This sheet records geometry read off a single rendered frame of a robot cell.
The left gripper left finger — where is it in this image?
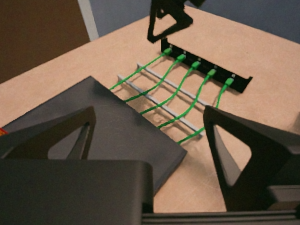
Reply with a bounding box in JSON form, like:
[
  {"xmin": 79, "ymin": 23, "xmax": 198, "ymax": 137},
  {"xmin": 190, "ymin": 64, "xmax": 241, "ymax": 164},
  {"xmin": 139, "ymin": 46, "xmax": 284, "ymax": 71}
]
[{"xmin": 0, "ymin": 105, "xmax": 96, "ymax": 160}]

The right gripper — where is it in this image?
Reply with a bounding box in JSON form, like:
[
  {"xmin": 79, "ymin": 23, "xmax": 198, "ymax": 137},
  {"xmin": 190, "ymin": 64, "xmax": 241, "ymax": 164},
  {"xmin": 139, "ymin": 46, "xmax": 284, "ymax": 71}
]
[{"xmin": 146, "ymin": 0, "xmax": 205, "ymax": 43}]

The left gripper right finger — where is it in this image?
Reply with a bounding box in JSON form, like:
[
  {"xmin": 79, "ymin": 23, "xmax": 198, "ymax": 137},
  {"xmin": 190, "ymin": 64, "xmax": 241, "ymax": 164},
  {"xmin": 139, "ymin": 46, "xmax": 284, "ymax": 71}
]
[{"xmin": 202, "ymin": 105, "xmax": 300, "ymax": 211}]

